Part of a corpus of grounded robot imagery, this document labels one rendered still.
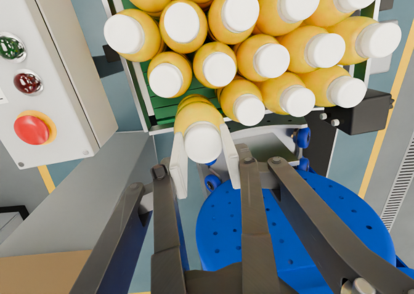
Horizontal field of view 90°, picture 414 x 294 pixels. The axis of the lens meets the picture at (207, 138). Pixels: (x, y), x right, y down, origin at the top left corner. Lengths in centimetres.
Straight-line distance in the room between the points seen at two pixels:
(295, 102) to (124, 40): 22
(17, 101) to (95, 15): 117
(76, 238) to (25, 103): 55
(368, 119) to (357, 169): 160
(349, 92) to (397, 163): 195
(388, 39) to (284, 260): 30
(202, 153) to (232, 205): 20
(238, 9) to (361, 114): 30
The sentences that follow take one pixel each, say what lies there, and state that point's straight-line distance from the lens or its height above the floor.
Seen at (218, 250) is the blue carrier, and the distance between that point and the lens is 34.
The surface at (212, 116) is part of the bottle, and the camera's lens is 23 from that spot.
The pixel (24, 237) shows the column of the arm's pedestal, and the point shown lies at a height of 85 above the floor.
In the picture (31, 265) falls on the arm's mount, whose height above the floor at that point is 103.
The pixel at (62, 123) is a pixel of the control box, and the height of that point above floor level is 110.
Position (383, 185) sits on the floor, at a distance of 234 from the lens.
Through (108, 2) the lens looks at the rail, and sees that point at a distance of 39.
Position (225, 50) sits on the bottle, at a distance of 30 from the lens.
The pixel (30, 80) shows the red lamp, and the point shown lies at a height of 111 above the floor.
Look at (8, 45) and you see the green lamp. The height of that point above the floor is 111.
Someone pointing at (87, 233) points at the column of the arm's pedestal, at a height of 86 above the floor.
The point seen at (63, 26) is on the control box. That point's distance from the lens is 33.
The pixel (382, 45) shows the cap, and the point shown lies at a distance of 35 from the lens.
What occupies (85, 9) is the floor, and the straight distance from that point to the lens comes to 147.
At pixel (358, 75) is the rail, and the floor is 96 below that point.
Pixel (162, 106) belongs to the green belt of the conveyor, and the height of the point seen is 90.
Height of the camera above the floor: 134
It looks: 66 degrees down
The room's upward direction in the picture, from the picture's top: 171 degrees clockwise
